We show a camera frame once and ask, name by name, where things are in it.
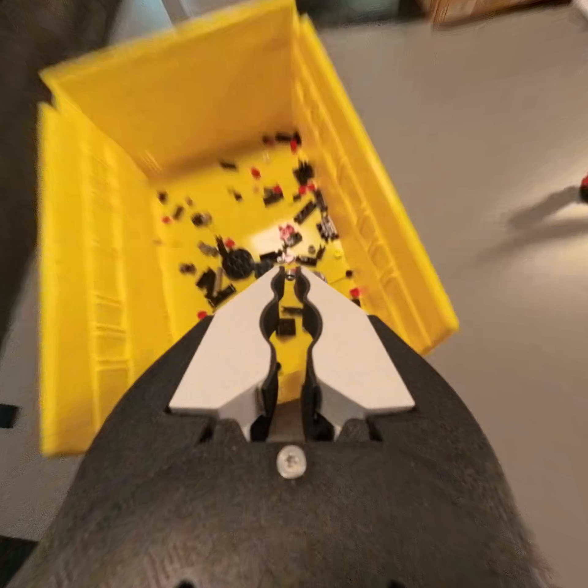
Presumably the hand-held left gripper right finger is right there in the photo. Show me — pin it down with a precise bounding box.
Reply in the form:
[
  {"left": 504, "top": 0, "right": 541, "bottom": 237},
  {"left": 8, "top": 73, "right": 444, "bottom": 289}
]
[{"left": 296, "top": 267, "right": 416, "bottom": 435}]

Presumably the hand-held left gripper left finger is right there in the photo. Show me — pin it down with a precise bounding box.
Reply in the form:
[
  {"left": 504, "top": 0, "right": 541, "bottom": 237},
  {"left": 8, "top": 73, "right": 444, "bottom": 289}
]
[{"left": 168, "top": 266, "right": 283, "bottom": 440}]

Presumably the yellow plastic bin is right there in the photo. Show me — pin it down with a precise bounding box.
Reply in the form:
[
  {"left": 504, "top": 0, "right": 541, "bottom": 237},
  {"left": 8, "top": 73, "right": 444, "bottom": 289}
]
[{"left": 38, "top": 0, "right": 460, "bottom": 458}]

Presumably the pile of lego pieces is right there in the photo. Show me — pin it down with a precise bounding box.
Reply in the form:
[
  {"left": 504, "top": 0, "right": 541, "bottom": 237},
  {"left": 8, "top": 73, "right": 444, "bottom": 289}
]
[{"left": 153, "top": 130, "right": 369, "bottom": 341}]

